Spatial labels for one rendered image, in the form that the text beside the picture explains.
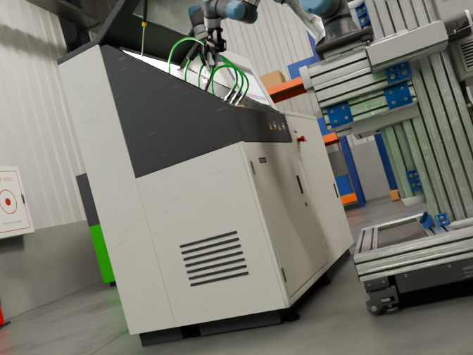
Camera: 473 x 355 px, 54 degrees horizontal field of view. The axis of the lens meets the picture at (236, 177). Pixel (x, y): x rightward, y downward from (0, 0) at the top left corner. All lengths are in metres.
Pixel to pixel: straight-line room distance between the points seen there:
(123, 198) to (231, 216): 0.58
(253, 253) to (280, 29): 7.44
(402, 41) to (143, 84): 1.14
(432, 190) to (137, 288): 1.41
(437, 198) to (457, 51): 0.58
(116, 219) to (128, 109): 0.53
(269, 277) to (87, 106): 1.22
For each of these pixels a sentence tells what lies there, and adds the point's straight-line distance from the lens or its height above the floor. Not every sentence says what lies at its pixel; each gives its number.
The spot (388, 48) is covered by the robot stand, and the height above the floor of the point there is 0.92.
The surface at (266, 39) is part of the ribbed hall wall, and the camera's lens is 9.19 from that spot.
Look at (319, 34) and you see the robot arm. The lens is 2.61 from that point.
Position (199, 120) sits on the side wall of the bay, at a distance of 2.07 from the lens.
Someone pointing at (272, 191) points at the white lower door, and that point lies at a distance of 2.12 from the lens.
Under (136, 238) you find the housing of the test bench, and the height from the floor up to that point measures 0.52.
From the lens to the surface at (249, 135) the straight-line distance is 2.07.
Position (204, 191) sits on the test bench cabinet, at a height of 0.63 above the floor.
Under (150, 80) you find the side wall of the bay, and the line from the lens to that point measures 2.22.
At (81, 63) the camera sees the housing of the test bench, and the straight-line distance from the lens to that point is 2.49.
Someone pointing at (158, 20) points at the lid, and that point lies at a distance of 2.61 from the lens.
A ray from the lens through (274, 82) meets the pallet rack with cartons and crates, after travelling 7.75.
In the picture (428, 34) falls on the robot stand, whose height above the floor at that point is 0.92.
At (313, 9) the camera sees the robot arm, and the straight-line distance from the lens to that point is 1.86.
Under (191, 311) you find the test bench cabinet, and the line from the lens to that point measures 2.22.
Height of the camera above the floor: 0.53
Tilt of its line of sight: 3 degrees up
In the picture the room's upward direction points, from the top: 16 degrees counter-clockwise
